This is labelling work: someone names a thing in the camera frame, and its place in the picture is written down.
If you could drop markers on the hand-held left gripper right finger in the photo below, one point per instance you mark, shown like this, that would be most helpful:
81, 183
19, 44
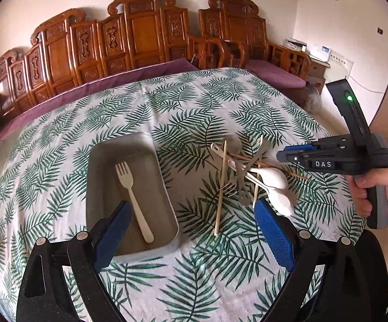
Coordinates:
274, 234

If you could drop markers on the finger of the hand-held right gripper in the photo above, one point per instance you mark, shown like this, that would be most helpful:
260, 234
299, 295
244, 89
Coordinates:
289, 158
298, 148

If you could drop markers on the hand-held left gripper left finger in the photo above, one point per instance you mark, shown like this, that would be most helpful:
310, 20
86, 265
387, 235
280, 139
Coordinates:
113, 231

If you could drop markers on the thin bamboo chopstick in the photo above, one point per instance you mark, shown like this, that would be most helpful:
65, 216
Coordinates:
301, 175

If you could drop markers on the white plastic spoon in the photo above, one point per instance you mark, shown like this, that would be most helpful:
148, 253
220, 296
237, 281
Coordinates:
282, 203
274, 178

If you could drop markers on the cream plastic fork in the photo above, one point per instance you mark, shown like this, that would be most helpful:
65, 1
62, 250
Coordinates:
136, 204

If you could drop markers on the wooden chopstick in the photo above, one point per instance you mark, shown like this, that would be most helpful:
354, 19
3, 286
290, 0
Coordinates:
220, 194
257, 189

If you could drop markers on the metal spoon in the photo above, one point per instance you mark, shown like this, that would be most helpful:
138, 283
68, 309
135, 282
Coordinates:
235, 144

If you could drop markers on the grey metal tray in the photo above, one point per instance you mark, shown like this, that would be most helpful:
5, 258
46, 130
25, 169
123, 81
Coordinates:
113, 174

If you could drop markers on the cream plastic spoon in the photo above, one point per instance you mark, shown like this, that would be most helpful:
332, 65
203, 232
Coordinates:
218, 150

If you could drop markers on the small wooden side table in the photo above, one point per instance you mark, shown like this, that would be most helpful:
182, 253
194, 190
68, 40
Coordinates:
318, 73

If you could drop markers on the purple armchair cushion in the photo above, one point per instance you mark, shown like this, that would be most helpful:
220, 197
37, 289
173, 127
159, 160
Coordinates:
274, 72

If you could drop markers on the white device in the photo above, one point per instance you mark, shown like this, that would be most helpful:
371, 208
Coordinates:
318, 53

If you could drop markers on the black chair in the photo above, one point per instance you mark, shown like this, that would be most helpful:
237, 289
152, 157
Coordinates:
373, 261

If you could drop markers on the white box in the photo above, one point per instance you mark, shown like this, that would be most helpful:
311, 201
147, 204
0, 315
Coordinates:
296, 44

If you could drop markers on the carved wooden armchair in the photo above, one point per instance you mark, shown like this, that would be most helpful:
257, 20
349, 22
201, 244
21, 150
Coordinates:
234, 23

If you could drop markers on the purple sofa cushion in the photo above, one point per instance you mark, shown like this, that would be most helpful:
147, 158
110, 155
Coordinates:
113, 84

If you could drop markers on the carved wooden sofa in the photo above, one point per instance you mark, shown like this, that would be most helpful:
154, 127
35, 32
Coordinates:
140, 33

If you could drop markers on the white wall notice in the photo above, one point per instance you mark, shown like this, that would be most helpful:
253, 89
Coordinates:
341, 63

